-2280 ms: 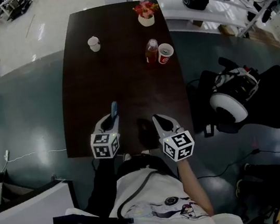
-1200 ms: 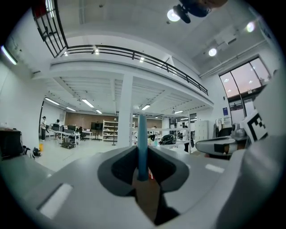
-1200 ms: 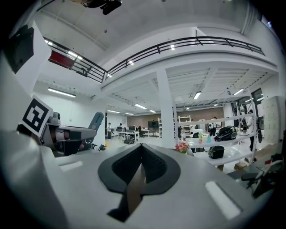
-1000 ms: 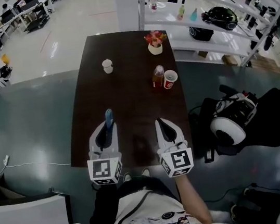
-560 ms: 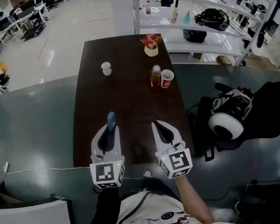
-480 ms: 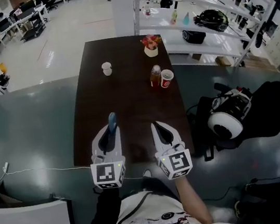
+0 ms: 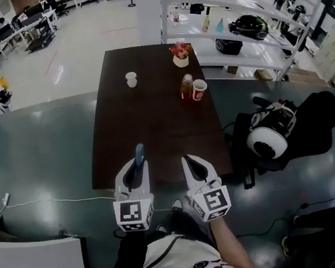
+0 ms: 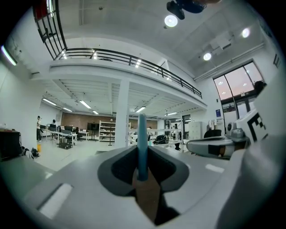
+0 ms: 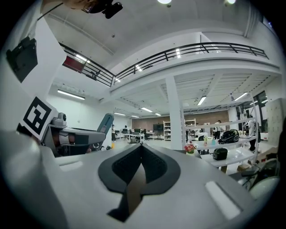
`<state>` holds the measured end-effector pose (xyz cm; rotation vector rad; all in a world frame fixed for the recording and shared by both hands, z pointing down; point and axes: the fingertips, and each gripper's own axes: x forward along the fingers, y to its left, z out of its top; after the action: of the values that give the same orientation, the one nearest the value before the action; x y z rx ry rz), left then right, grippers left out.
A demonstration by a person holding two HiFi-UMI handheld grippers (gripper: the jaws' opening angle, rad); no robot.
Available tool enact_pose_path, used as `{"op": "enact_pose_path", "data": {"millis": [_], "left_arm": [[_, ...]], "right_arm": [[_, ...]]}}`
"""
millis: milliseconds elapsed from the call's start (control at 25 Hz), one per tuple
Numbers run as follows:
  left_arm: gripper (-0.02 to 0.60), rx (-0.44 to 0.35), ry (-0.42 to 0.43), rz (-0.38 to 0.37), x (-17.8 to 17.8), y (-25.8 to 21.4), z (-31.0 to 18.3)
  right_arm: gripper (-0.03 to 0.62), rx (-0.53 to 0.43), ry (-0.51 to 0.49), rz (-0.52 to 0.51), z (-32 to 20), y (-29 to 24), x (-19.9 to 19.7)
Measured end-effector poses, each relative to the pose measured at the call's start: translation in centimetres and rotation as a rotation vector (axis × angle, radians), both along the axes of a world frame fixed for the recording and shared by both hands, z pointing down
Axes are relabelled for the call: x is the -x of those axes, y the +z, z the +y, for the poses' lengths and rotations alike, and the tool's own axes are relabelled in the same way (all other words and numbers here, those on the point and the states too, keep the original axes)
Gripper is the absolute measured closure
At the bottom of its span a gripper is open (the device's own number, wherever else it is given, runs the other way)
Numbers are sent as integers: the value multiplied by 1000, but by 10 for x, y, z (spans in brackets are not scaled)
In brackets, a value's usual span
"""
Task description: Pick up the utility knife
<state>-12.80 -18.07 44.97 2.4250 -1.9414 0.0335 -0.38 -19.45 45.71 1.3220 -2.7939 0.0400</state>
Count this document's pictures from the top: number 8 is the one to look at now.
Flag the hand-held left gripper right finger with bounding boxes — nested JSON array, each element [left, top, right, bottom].
[[147, 144, 231, 226]]

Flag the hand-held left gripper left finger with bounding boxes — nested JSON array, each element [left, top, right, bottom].
[[22, 144, 157, 229]]

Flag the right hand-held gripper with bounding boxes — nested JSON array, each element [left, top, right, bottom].
[[186, 73, 286, 158]]

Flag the white locker cabinet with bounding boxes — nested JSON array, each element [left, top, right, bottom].
[[189, 121, 208, 140]]

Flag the black office chair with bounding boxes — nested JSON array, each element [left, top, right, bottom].
[[203, 129, 222, 139]]

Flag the large white shelf rack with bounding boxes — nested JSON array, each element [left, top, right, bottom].
[[128, 114, 187, 154]]

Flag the black platform trolley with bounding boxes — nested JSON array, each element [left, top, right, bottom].
[[57, 136, 74, 150]]

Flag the narrow white shelf unit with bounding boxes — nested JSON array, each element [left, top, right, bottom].
[[99, 120, 116, 142]]

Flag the black screen on stand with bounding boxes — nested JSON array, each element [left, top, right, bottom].
[[87, 122, 100, 141]]

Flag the row of white desks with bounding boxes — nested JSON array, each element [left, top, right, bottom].
[[41, 128, 78, 146]]

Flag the black and white gear pile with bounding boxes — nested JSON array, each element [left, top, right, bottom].
[[21, 146, 40, 159]]

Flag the large dark-framed window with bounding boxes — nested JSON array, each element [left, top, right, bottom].
[[213, 61, 265, 139]]

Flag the ceiling tube lights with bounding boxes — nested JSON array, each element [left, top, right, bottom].
[[1, 46, 179, 117]]

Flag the white square pillar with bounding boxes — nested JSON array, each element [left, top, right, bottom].
[[115, 79, 130, 148]]

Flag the black panel cart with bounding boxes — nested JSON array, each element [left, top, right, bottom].
[[0, 129, 22, 161]]

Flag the white ceiling pipe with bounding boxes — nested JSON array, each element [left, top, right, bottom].
[[193, 42, 265, 81]]

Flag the ceiling air conditioner unit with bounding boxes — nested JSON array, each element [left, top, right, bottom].
[[209, 31, 234, 55]]

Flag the black balcony railing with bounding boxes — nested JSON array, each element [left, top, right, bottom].
[[33, 0, 203, 99]]

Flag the black head-mounted camera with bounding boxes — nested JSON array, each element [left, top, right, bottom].
[[166, 0, 207, 20]]

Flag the red wall panel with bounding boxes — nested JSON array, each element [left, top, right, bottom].
[[33, 0, 49, 20]]

